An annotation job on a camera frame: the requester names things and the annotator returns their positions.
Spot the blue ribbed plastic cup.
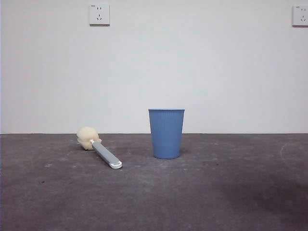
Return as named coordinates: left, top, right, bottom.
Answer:
left=148, top=108, right=185, bottom=159

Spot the cup brush with sponge head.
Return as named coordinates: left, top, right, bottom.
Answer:
left=76, top=126, right=123, bottom=170

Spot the white wall socket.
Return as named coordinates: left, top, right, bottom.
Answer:
left=292, top=5, right=308, bottom=27
left=89, top=3, right=111, bottom=26

